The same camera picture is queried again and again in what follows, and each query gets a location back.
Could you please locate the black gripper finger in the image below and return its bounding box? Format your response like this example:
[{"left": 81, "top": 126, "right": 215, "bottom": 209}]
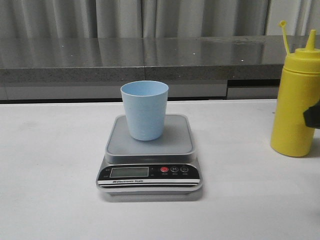
[{"left": 303, "top": 101, "right": 320, "bottom": 129}]

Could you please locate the yellow squeeze bottle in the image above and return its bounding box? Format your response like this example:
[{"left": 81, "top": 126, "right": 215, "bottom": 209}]
[{"left": 270, "top": 20, "right": 320, "bottom": 157}]

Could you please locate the light blue plastic cup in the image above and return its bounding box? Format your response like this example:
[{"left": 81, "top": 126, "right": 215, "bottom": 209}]
[{"left": 120, "top": 80, "right": 169, "bottom": 141}]

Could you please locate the silver electronic kitchen scale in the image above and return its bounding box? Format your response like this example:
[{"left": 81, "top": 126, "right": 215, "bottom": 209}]
[{"left": 96, "top": 114, "right": 203, "bottom": 195}]

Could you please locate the grey stone counter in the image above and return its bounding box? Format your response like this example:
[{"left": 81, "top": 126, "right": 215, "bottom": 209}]
[{"left": 0, "top": 35, "right": 286, "bottom": 103}]

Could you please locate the grey curtain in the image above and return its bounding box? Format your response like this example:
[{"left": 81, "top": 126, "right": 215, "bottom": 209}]
[{"left": 0, "top": 0, "right": 320, "bottom": 38}]

